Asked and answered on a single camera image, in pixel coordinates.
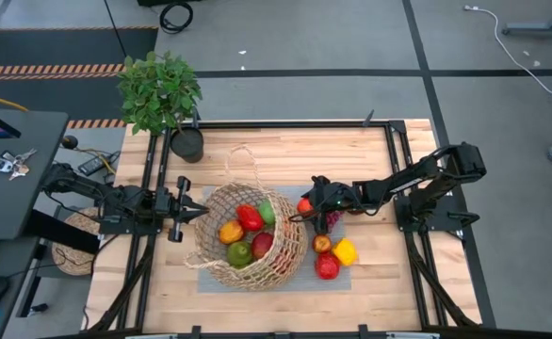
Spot black table frame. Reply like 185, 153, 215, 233
81, 120, 487, 339

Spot dark grey desk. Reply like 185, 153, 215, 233
0, 107, 70, 242

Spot black floor mat hazard stripes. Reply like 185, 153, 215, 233
0, 26, 159, 131

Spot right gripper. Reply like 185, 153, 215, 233
288, 174, 359, 235

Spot grey furniture base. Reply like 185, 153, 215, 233
501, 0, 552, 38

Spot large red apple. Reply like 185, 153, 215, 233
314, 252, 342, 281

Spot thin black cable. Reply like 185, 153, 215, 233
104, 0, 129, 58

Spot green potted plant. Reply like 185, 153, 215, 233
116, 50, 203, 137

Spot black coiled cable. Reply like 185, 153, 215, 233
158, 1, 195, 35

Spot yellow bell pepper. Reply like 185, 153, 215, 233
331, 237, 360, 267

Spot small red apple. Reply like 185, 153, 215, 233
312, 234, 333, 254

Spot white cable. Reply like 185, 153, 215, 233
463, 4, 552, 96

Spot black desk leg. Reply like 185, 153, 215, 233
15, 209, 102, 319

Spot red apple with yellow patch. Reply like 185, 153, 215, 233
250, 232, 276, 261

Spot yellow cable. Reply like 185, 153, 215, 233
0, 89, 30, 113

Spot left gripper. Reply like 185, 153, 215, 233
168, 176, 210, 244

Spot key bunch with fob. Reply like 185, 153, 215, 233
0, 147, 39, 182

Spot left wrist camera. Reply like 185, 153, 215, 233
154, 186, 172, 218

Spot black power adapter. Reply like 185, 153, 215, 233
77, 153, 121, 177

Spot orange-yellow fruit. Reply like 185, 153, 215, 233
218, 219, 246, 246

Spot woven wicker basket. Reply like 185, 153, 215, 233
184, 144, 309, 292

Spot green apple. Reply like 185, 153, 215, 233
225, 240, 254, 268

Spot grey woven placemat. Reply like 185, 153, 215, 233
196, 184, 353, 294

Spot red-orange round fruit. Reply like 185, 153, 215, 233
296, 197, 315, 217

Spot black plant pot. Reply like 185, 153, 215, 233
170, 125, 205, 165

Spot round woven trivet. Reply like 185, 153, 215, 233
51, 206, 113, 277

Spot purple grape bunch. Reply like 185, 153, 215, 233
325, 210, 346, 233

